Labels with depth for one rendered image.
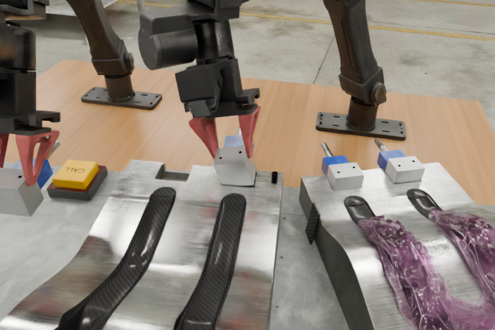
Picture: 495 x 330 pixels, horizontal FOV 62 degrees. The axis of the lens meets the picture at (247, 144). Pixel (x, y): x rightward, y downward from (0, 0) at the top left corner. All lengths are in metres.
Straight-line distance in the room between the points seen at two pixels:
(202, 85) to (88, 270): 0.27
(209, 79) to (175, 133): 0.46
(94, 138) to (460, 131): 0.83
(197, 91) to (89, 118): 0.58
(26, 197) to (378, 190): 0.53
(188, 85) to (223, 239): 0.22
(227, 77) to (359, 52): 0.34
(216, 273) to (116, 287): 0.12
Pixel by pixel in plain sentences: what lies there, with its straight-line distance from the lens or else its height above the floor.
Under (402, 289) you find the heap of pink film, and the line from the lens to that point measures 0.54.
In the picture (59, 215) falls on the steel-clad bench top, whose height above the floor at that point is 0.80.
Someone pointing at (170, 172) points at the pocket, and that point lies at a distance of 0.71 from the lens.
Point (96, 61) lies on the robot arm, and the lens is 1.01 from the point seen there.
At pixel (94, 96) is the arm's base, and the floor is 0.81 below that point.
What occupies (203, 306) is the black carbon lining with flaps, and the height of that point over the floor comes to 0.91.
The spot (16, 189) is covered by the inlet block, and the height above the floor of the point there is 0.96.
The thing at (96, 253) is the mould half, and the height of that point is 0.88.
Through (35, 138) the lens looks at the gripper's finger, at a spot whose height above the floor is 1.02.
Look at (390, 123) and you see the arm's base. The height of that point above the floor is 0.81.
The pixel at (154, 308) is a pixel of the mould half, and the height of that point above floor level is 0.92.
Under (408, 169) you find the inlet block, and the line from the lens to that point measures 0.74.
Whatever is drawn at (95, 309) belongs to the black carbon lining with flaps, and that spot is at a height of 0.92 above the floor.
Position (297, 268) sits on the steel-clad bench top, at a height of 0.80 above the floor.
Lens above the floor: 1.31
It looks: 35 degrees down
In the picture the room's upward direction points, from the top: straight up
